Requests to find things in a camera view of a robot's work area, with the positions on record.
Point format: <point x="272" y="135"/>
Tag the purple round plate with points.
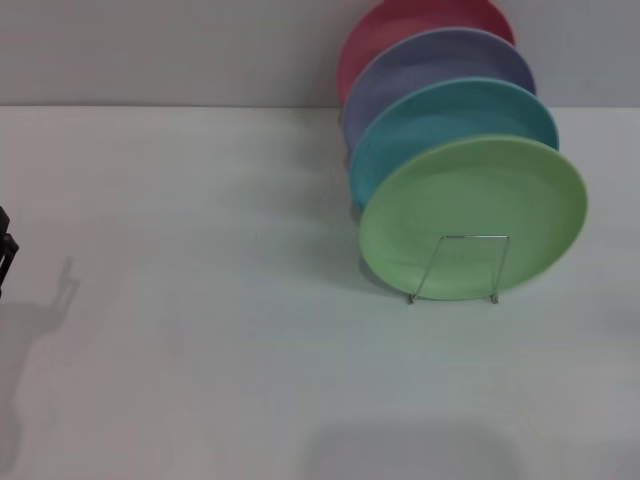
<point x="425" y="65"/>

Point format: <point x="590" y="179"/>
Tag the pink round plate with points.
<point x="400" y="20"/>

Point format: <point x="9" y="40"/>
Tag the teal round plate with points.
<point x="425" y="120"/>

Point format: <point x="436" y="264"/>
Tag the green round plate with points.
<point x="475" y="200"/>

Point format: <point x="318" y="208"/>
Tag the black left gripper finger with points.
<point x="6" y="265"/>
<point x="4" y="221"/>

